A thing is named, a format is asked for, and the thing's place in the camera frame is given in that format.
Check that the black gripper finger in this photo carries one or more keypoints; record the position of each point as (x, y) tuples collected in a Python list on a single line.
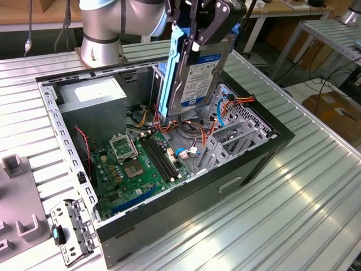
[(217, 19), (194, 19)]

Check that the hard disk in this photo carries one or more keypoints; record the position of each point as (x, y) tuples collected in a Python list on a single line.
[(197, 82)]

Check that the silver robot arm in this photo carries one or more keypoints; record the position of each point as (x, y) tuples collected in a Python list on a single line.
[(98, 28)]

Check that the grey metal disk bay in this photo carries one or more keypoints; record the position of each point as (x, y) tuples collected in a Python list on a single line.
[(214, 142)]

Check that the blue plastic drive latch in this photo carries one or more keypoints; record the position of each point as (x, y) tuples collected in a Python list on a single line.
[(163, 69)]

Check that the grey metal drive cage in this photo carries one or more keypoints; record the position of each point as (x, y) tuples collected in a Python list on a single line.
[(154, 84)]

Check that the brown box under table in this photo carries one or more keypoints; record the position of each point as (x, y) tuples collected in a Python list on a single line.
[(313, 53)]

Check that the grey power supply unit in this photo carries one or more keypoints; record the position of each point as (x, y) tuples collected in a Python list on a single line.
[(93, 115)]

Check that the black RAM slot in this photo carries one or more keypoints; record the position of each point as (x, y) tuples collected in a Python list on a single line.
[(155, 158), (164, 158)]

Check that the large cardboard box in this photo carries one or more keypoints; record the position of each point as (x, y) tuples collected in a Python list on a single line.
[(330, 110)]

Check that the small cardboard box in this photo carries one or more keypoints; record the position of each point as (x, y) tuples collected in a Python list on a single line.
[(46, 4)]

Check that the CPU socket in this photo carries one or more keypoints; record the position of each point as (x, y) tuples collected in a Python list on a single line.
[(134, 170)]

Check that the green motherboard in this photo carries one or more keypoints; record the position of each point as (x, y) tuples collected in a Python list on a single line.
[(149, 180)]

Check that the black case fan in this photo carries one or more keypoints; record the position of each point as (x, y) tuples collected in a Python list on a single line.
[(81, 153)]

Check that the black open PC case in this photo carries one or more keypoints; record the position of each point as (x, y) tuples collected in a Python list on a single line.
[(183, 209)]

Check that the blue expansion slot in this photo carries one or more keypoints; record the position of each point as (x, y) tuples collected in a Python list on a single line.
[(132, 201)]

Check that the grey parts rack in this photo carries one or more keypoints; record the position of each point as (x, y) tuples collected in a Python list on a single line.
[(19, 197)]

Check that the black blue latch clip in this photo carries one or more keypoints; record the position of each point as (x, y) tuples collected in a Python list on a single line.
[(55, 234)]

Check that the wooden desk white frame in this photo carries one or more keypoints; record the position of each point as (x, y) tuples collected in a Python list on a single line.
[(290, 11)]

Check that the metal slot retainer bracket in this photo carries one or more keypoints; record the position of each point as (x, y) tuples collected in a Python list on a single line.
[(81, 226)]

